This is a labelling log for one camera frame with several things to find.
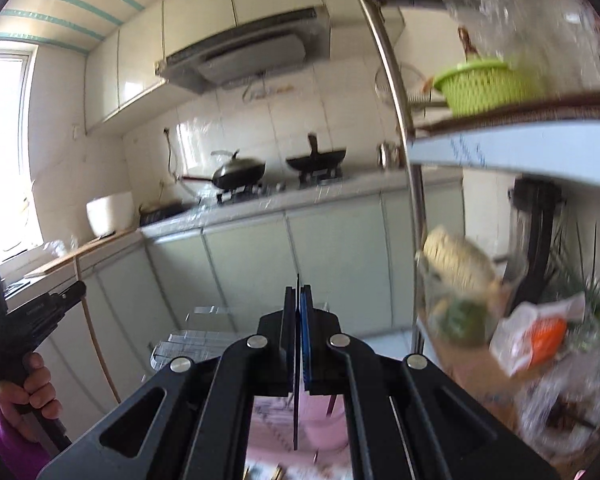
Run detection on white rice cooker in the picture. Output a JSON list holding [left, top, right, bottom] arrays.
[[86, 191, 135, 237]]

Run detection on black induction cooker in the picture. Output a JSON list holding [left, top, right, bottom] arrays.
[[139, 201, 187, 227]]

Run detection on black power cable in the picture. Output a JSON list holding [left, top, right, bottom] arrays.
[[161, 127, 182, 182]]

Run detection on metal strainer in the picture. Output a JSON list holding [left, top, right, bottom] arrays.
[[375, 62, 435, 109]]

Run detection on green plastic basket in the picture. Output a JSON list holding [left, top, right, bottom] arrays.
[[432, 58, 544, 117]]

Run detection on white wall cabinets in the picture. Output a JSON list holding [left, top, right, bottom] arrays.
[[82, 0, 331, 136]]

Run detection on thin dark utensil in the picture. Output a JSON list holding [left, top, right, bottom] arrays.
[[292, 272, 304, 452]]

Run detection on gas stove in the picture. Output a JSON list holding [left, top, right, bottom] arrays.
[[214, 170, 347, 207]]

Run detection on brown bottle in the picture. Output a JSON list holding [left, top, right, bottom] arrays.
[[456, 26, 482, 62]]

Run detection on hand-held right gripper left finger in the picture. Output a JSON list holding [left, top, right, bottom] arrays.
[[36, 285, 301, 480]]

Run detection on clear plastic bag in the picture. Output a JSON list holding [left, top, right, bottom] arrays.
[[442, 0, 583, 96]]

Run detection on pale green base cabinets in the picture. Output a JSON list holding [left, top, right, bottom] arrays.
[[45, 177, 466, 411]]

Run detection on clear wall shelf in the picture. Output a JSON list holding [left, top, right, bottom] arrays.
[[241, 76, 302, 104]]

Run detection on grey range hood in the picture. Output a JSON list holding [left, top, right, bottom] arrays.
[[155, 6, 331, 95]]

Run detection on metal shelf rack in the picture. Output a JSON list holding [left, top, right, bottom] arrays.
[[340, 0, 600, 361]]

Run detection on person's left hand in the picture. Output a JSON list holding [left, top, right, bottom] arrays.
[[0, 351, 62, 421]]

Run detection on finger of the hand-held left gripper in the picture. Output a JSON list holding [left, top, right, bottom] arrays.
[[50, 281, 88, 313]]

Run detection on wok with lid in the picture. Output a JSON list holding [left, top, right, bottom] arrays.
[[180, 149, 267, 194]]

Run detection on black appliance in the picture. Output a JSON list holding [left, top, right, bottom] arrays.
[[509, 177, 567, 307]]

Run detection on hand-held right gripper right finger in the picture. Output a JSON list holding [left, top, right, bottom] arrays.
[[300, 285, 561, 480]]

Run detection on clear bag with dark contents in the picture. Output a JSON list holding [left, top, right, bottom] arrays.
[[519, 357, 600, 457]]

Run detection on black wok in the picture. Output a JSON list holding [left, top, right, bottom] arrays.
[[286, 133, 348, 174]]

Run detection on wooden cutting board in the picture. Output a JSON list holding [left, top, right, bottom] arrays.
[[24, 227, 141, 279]]

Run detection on cardboard box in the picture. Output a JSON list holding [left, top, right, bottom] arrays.
[[427, 310, 533, 438]]

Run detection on pink plastic cup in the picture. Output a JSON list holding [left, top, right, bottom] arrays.
[[250, 392, 352, 457]]

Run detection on floral tablecloth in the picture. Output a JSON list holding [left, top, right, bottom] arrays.
[[244, 452, 357, 480]]

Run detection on person's left forearm purple sleeve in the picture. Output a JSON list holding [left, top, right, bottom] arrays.
[[0, 399, 52, 480]]

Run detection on kitchen window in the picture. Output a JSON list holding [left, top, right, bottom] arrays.
[[0, 52, 35, 261]]

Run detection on pale leafy vegetable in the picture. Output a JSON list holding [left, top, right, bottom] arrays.
[[416, 226, 502, 297]]

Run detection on orange and white bag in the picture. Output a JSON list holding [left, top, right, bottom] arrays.
[[489, 292, 589, 377]]

